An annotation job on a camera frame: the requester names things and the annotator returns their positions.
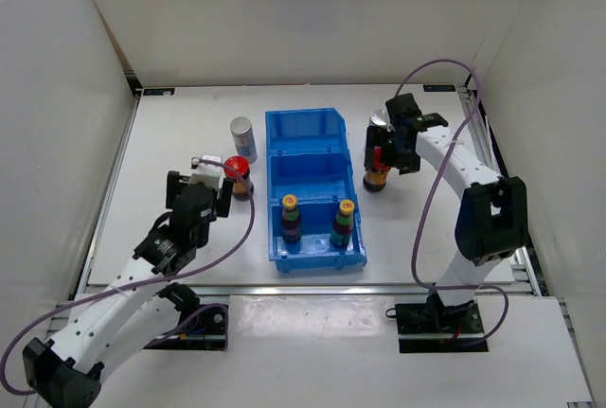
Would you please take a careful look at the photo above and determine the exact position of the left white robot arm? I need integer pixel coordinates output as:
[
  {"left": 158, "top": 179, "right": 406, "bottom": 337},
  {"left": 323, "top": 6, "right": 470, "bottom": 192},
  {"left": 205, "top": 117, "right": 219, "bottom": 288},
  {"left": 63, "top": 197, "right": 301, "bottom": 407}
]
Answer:
[{"left": 23, "top": 171, "right": 233, "bottom": 407}]

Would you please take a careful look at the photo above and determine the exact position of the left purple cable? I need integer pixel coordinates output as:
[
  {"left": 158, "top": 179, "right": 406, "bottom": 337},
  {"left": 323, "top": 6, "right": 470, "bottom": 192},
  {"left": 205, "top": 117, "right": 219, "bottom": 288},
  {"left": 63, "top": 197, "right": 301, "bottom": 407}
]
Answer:
[{"left": 0, "top": 156, "right": 257, "bottom": 396}]

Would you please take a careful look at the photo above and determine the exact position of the left silver-capped white shaker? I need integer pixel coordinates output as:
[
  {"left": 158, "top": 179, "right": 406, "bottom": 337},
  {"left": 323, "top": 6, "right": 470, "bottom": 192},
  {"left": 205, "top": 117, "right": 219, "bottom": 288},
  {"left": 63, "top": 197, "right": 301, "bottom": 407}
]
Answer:
[{"left": 230, "top": 116, "right": 258, "bottom": 164}]

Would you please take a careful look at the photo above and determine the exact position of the red-lidded sauce jar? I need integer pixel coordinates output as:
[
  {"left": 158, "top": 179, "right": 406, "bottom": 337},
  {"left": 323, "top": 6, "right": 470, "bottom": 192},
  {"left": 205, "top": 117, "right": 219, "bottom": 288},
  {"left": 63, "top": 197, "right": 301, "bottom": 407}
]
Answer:
[
  {"left": 223, "top": 155, "right": 254, "bottom": 201},
  {"left": 363, "top": 147, "right": 391, "bottom": 193}
]

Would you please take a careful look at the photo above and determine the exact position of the right silver-capped white shaker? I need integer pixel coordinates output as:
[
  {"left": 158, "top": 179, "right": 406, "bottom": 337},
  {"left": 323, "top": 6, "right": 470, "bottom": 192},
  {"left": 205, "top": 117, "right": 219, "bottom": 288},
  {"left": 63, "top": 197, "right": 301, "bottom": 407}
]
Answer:
[{"left": 368, "top": 109, "right": 392, "bottom": 132}]

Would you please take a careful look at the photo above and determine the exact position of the blue three-compartment plastic bin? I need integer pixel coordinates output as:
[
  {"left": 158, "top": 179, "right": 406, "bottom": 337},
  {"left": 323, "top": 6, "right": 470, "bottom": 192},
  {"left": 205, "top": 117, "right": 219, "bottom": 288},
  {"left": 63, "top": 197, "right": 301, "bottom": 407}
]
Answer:
[{"left": 265, "top": 108, "right": 367, "bottom": 274}]

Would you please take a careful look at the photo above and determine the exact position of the silver-capped white shaker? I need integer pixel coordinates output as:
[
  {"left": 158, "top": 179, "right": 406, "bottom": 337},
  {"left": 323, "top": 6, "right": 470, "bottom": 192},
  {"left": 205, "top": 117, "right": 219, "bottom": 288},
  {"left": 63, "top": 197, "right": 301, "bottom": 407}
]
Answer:
[
  {"left": 368, "top": 109, "right": 392, "bottom": 132},
  {"left": 230, "top": 116, "right": 258, "bottom": 164}
]

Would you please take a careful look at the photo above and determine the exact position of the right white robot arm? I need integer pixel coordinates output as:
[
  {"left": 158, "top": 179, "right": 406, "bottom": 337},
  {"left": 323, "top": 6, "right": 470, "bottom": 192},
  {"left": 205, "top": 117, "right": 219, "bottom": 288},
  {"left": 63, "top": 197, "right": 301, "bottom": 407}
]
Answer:
[{"left": 364, "top": 93, "right": 528, "bottom": 332}]

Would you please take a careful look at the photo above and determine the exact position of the yellow-capped sauce bottle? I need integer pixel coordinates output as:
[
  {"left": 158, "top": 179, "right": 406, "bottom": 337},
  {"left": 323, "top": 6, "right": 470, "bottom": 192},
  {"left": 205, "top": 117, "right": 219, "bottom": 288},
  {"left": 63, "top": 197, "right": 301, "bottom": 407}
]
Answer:
[{"left": 281, "top": 194, "right": 301, "bottom": 242}]

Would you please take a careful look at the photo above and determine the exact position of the purple cable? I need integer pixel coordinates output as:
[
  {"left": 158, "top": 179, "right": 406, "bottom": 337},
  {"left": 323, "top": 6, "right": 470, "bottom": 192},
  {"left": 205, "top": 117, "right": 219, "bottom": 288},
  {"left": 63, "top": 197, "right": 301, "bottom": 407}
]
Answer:
[
  {"left": 395, "top": 58, "right": 511, "bottom": 347},
  {"left": 0, "top": 156, "right": 257, "bottom": 396}
]

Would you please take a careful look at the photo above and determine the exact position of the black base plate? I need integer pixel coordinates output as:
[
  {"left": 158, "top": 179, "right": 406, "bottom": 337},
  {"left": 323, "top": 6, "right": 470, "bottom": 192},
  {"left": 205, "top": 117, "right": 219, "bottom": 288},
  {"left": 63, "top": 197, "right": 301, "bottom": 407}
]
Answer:
[
  {"left": 385, "top": 294, "right": 489, "bottom": 354},
  {"left": 145, "top": 303, "right": 229, "bottom": 351}
]

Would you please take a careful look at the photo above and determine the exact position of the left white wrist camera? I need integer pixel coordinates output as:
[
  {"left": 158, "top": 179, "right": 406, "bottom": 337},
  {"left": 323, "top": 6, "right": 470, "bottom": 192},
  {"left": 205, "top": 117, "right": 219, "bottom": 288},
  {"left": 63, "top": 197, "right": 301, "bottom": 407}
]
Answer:
[{"left": 187, "top": 154, "right": 223, "bottom": 191}]

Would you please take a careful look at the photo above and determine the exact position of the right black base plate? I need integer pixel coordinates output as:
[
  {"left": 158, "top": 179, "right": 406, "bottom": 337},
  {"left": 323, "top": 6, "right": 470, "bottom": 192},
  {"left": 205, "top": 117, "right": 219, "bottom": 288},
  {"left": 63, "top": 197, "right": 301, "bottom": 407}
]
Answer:
[{"left": 385, "top": 294, "right": 489, "bottom": 354}]

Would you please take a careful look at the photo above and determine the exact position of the aluminium frame rail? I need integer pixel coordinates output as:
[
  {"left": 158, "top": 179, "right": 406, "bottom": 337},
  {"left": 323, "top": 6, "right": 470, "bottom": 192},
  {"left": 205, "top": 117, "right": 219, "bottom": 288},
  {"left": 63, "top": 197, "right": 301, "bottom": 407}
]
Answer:
[{"left": 84, "top": 283, "right": 541, "bottom": 297}]

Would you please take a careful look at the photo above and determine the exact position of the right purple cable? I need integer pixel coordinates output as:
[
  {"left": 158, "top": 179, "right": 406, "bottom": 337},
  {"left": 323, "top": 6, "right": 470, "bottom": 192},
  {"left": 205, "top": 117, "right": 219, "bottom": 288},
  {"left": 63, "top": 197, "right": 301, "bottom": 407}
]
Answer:
[{"left": 395, "top": 58, "right": 511, "bottom": 347}]

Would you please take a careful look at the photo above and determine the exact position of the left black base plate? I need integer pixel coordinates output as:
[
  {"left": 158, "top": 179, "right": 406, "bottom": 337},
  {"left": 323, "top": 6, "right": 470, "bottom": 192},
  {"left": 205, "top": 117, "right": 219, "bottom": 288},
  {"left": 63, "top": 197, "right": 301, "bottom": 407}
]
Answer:
[{"left": 145, "top": 303, "right": 229, "bottom": 351}]

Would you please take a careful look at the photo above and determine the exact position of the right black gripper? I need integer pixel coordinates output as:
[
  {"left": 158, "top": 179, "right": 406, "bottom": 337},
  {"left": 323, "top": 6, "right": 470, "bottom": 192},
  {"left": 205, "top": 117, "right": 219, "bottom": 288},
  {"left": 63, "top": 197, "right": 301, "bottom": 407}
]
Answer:
[{"left": 365, "top": 127, "right": 421, "bottom": 176}]

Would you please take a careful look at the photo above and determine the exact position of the green-labelled sauce bottle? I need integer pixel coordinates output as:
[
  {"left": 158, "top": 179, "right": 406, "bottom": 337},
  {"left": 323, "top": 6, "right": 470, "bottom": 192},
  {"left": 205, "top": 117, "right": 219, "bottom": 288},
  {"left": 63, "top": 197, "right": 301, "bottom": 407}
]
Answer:
[{"left": 330, "top": 199, "right": 355, "bottom": 247}]

